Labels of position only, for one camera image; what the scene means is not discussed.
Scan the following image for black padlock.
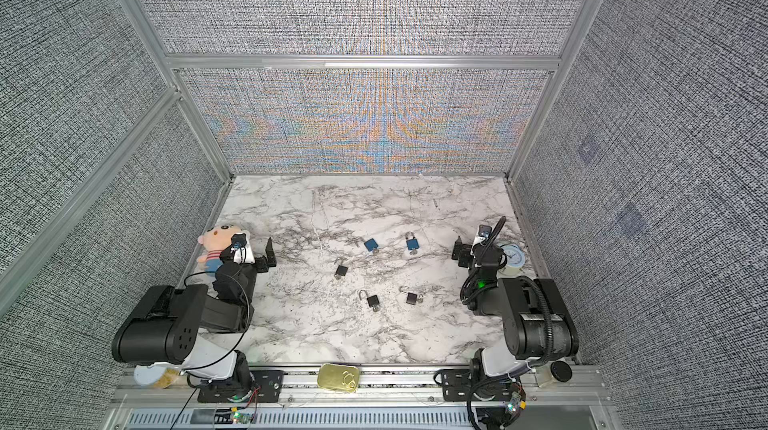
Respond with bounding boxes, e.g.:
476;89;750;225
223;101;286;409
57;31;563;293
334;258;349;280
399;286;424;306

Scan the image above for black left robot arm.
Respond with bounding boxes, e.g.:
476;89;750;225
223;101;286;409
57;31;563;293
111;234;283;403

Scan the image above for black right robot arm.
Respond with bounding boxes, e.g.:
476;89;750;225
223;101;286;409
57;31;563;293
451;235;580;398

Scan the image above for light blue alarm clock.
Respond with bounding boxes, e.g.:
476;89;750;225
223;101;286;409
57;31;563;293
499;244;526;276

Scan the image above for plush doll toy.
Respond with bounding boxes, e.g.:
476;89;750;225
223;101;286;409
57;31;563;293
197;225;249;275

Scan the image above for black padlock open shackle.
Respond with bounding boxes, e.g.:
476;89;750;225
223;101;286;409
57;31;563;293
358;290;381;312

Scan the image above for gold sardine tin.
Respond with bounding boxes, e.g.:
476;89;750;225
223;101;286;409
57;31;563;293
317;363;361;393

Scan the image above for small bottle black cap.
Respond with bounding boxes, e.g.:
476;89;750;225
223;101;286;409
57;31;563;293
535;360;573;388

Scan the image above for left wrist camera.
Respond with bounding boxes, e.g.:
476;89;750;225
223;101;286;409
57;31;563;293
231;233;248;264

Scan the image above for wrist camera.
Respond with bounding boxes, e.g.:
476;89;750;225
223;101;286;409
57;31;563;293
231;233;248;264
473;225;493;246

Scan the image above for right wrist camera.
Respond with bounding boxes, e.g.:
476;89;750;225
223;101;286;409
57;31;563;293
473;225;493;246

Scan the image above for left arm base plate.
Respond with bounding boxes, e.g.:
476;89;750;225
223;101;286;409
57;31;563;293
197;370;284;406

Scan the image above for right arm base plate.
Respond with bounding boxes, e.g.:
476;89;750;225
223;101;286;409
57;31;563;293
433;369;525;402

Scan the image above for aluminium front rail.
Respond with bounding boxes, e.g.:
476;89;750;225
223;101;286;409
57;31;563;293
108;364;616;410

